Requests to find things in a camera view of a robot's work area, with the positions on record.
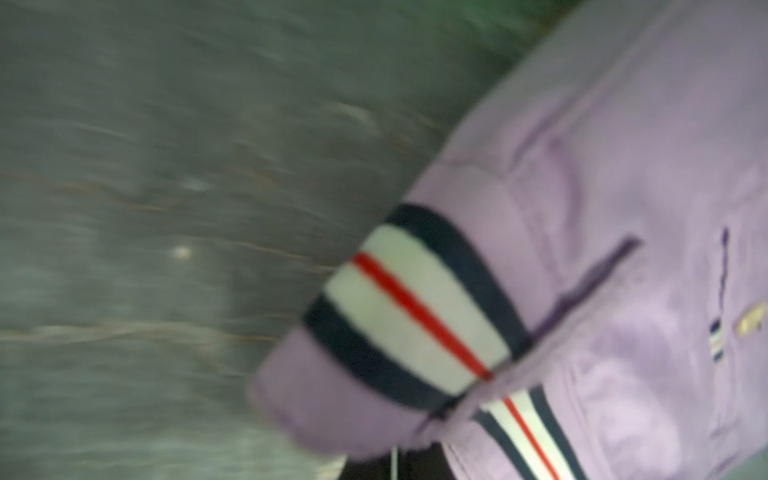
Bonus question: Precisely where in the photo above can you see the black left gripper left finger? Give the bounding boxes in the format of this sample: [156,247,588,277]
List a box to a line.
[338,457,392,480]

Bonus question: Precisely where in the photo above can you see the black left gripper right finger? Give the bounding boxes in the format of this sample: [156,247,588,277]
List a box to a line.
[398,444,456,480]

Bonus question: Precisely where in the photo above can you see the purple pants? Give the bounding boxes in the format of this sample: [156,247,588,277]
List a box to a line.
[249,1,767,479]

